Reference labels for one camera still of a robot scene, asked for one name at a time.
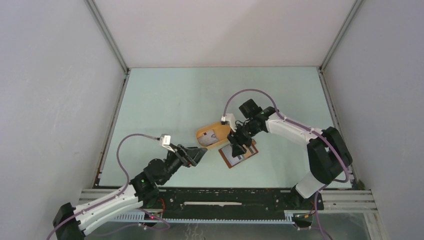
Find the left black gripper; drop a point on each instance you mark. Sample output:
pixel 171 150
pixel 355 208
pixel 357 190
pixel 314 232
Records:
pixel 188 156

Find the white cable duct strip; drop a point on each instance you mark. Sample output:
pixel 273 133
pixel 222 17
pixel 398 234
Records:
pixel 140 217

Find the grey patterned card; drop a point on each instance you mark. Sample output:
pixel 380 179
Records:
pixel 208 138

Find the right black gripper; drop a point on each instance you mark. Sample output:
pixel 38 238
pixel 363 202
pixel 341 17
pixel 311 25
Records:
pixel 236 139

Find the aluminium frame rail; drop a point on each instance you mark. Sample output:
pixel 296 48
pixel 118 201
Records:
pixel 332 201

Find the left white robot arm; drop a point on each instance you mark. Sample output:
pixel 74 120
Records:
pixel 76 222

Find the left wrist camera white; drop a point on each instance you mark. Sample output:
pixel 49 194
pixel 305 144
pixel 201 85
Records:
pixel 165 142

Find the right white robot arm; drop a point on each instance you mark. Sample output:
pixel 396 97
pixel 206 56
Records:
pixel 327 152

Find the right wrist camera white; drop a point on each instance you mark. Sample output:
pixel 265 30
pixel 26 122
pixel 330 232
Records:
pixel 229 120

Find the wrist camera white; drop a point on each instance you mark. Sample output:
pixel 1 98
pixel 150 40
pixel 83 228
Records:
pixel 229 120
pixel 165 142

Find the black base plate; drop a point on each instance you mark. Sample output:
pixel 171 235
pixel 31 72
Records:
pixel 230 213

